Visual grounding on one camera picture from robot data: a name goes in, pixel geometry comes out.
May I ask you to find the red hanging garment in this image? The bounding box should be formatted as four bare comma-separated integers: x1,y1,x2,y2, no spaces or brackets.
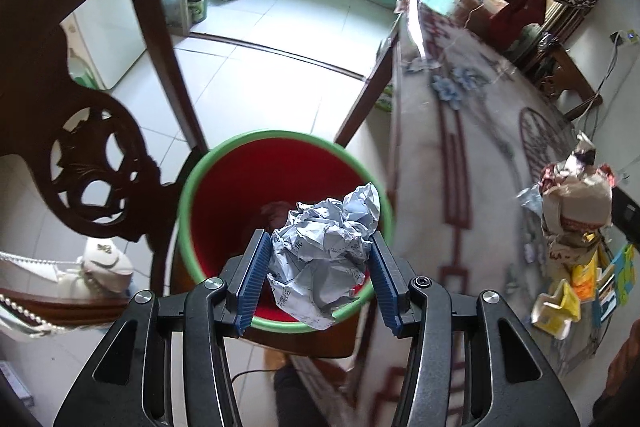
487,0,568,52

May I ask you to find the silver foil wrapper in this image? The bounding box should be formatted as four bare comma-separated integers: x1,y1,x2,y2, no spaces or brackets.
516,186,543,209

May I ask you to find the green box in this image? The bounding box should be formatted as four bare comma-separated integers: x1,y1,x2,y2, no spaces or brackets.
375,84,394,114

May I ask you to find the black bucket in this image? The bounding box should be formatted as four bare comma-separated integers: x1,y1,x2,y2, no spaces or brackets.
186,0,212,24

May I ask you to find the white handbag with pearl strap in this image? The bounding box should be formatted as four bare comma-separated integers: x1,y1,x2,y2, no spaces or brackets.
0,239,136,339

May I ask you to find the plain brown wooden chair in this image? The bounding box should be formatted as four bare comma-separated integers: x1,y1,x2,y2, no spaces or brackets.
520,24,603,118

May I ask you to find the white refrigerator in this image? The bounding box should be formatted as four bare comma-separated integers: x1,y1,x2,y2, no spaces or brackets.
60,0,148,90

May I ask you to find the carved dark wooden chair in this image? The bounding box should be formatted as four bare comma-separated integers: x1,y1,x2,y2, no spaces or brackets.
0,0,357,360

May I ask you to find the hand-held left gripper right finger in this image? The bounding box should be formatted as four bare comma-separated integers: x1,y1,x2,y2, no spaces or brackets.
367,232,581,427

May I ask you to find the teal packet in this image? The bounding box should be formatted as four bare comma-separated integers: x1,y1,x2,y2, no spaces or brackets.
614,244,637,305

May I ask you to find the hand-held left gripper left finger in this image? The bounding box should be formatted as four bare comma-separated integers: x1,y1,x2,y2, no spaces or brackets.
52,229,273,427

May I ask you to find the white paper ball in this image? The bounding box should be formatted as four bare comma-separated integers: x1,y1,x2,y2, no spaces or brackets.
267,182,382,332

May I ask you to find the red bin with green rim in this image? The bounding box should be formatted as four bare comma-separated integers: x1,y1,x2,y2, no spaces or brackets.
177,130,396,334

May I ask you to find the crumpled brown paper bag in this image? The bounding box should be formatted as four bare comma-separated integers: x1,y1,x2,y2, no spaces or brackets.
540,132,615,258

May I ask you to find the white cable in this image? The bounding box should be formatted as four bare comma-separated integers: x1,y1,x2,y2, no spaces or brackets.
565,42,622,128

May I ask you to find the yellow snack wrapper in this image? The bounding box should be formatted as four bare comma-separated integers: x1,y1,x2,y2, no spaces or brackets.
531,279,583,339

